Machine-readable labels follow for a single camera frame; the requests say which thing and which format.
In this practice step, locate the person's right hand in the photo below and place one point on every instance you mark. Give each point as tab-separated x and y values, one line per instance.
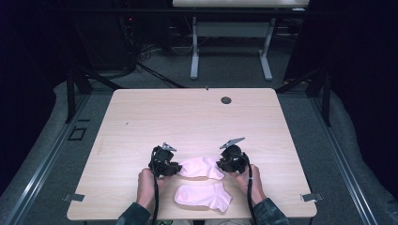
257	187

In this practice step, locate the aluminium floor rail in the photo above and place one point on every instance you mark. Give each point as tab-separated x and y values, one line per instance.
47	162
344	162

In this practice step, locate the black metal frame post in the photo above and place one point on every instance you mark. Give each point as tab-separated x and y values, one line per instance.
326	100
70	97

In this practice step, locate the person's left hand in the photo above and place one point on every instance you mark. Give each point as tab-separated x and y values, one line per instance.
146	189

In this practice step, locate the dark equipment rack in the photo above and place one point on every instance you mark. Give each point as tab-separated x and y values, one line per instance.
126	40

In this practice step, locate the black horizontal frame bar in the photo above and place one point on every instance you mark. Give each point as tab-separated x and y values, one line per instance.
156	11

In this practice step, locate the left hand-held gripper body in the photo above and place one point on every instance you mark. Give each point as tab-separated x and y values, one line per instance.
161	162

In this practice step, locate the white desk with grey legs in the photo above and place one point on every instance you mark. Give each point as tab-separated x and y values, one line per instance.
233	29

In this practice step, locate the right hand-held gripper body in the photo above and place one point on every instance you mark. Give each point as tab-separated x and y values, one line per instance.
236	161

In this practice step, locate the person's white clothing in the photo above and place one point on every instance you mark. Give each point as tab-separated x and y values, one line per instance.
203	222

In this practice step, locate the pink sock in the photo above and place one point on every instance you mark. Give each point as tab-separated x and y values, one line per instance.
200	167
203	196

